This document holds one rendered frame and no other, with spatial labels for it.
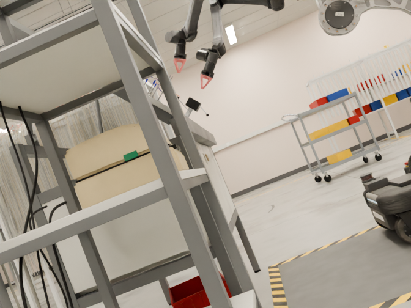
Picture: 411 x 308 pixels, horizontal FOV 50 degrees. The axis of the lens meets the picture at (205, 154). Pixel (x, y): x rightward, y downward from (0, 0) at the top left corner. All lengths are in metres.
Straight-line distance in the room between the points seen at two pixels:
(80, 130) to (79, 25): 2.23
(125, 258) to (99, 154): 0.49
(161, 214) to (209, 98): 9.11
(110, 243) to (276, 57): 9.33
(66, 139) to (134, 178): 2.08
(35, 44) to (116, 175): 0.42
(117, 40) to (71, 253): 0.93
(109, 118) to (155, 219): 1.68
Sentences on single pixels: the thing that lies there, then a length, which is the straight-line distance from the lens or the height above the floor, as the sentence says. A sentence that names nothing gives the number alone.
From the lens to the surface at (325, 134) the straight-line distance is 6.18.
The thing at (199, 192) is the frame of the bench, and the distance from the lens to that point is 1.54.
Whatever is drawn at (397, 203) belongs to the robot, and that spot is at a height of 0.21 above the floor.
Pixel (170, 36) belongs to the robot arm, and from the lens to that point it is 2.44.
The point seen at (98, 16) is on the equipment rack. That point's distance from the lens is 0.99.
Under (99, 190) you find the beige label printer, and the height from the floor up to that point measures 0.70.
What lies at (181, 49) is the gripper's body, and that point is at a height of 1.33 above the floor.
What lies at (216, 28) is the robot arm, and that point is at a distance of 2.65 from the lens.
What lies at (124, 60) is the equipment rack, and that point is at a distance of 0.95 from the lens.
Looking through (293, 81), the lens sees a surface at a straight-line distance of 10.59.
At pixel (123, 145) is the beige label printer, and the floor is 0.79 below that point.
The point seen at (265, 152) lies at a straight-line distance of 10.43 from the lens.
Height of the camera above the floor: 0.62
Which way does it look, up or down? 3 degrees up
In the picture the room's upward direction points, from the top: 22 degrees counter-clockwise
